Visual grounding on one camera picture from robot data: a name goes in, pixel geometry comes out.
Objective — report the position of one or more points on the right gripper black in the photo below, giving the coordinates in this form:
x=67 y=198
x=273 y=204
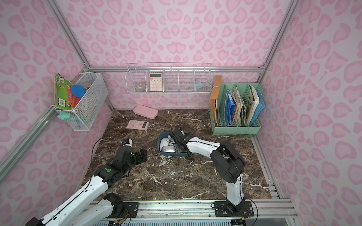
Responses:
x=175 y=137

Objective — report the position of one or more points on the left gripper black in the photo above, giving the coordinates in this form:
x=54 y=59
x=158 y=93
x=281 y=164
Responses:
x=140 y=155

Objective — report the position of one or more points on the teal storage box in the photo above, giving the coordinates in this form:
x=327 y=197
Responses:
x=166 y=136

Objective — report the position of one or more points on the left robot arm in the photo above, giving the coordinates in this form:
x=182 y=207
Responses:
x=106 y=176

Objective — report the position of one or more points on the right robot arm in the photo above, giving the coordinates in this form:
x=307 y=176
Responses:
x=229 y=164

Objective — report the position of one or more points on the white mouse in box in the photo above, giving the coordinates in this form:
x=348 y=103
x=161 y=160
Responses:
x=166 y=147

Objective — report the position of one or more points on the pink calculator on table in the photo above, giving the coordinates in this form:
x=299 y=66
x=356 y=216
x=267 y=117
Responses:
x=137 y=125

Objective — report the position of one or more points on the pink pencil case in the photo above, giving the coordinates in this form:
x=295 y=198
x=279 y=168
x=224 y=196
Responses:
x=145 y=111

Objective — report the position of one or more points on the pink calculator in shelf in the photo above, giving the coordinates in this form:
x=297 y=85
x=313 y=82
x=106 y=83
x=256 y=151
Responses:
x=156 y=82

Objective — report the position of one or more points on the green file organizer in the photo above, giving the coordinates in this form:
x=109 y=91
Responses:
x=221 y=128

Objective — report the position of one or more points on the white mesh side basket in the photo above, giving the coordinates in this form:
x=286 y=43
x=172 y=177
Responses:
x=86 y=109

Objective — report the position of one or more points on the brown folder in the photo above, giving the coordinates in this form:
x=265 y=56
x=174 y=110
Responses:
x=214 y=97

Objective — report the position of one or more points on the mint green clip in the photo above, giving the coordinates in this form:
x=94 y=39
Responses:
x=64 y=115

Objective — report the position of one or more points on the white papers stack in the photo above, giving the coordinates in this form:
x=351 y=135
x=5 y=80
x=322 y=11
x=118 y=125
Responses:
x=253 y=102

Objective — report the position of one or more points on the blue round lid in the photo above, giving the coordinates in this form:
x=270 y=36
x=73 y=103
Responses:
x=78 y=91

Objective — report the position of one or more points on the light blue folder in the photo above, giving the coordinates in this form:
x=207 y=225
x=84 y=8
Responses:
x=258 y=110

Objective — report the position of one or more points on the green packaged item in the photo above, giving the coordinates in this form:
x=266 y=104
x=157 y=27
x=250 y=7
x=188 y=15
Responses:
x=62 y=88

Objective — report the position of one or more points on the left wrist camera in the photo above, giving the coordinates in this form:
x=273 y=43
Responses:
x=127 y=142

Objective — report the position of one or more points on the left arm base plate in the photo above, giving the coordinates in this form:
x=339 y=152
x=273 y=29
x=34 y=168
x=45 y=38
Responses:
x=123 y=210

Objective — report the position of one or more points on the white wire wall shelf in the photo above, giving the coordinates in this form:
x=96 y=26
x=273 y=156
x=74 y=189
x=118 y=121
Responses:
x=186 y=78

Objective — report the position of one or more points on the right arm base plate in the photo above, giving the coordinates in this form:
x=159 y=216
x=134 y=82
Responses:
x=227 y=209

